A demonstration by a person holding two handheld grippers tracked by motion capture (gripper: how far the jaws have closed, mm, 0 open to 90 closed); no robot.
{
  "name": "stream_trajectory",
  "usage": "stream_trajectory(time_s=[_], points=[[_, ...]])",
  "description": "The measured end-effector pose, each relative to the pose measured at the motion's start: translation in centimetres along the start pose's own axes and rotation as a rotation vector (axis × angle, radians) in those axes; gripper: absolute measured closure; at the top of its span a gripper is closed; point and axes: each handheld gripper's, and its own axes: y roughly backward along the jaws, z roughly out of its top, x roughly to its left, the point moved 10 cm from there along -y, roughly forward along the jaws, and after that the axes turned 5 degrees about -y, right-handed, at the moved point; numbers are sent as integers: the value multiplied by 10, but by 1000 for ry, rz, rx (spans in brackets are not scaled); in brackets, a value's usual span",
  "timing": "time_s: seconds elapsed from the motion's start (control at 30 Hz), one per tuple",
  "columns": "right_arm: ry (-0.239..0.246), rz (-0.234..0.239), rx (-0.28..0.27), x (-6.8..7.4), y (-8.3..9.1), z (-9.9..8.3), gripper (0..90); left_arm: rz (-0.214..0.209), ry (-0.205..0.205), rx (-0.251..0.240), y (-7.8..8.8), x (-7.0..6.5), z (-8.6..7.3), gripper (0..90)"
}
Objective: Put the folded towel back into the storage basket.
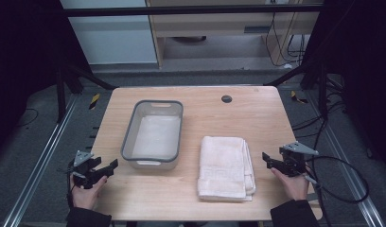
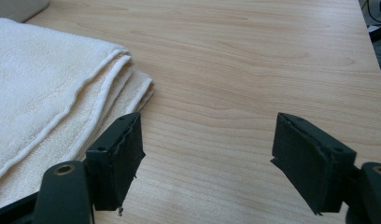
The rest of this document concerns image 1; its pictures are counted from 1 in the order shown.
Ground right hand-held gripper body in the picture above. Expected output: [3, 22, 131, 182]
[278, 141, 320, 178]

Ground black curtain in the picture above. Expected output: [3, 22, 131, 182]
[0, 0, 92, 155]
[300, 0, 386, 174]

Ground aluminium floor rail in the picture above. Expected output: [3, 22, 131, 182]
[307, 91, 386, 227]
[1, 94, 79, 227]

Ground white towel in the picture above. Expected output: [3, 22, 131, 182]
[196, 135, 257, 202]

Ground person's right hand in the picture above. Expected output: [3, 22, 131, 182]
[270, 166, 310, 202]

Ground white cabinet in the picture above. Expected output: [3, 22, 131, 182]
[59, 0, 159, 66]

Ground black floor cables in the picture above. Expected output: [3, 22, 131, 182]
[290, 74, 351, 140]

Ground black metal stand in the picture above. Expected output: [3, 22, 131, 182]
[264, 61, 330, 120]
[54, 61, 118, 125]

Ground thick black gripper cable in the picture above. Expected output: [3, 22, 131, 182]
[303, 155, 371, 227]

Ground white basin with grey rim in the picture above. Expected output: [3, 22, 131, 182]
[120, 99, 184, 171]

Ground thin black floor cable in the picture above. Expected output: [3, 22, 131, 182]
[16, 107, 40, 128]

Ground hanging black desk cables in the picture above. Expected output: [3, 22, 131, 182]
[264, 11, 307, 68]

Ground person's left hand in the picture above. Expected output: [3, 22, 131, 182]
[69, 174, 109, 211]

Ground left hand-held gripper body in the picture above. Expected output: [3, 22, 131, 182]
[67, 150, 101, 190]

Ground black horizontal frame bar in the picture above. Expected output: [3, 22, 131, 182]
[59, 3, 325, 18]

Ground light wooden desk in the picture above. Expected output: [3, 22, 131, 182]
[145, 0, 325, 69]

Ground yellow and black tape strip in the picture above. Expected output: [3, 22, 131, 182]
[88, 93, 101, 111]
[289, 90, 309, 105]

